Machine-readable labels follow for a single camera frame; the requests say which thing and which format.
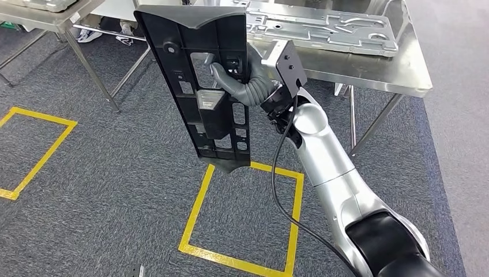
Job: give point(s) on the black plastic car part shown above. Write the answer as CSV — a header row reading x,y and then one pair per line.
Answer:
x,y
214,114

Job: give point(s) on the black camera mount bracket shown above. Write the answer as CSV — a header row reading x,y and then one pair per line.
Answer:
x,y
292,69

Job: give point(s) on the stamped metal panel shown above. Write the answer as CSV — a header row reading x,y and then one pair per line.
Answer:
x,y
324,32
42,4

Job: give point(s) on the stainless steel side table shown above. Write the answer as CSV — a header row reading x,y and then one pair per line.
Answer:
x,y
38,19

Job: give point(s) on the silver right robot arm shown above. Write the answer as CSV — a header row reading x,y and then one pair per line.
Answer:
x,y
324,153

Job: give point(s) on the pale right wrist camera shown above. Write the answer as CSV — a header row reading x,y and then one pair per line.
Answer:
x,y
272,57

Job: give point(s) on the green crate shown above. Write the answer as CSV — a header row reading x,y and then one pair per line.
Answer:
x,y
9,26

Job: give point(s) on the small grey robot part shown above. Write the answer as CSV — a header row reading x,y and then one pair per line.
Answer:
x,y
135,270

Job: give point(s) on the stainless steel workbench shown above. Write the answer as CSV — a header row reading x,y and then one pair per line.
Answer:
x,y
363,69

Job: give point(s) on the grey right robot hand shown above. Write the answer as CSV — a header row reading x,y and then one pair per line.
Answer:
x,y
231,84

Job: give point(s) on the person's white shoe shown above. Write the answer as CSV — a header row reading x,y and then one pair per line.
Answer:
x,y
125,36
88,36

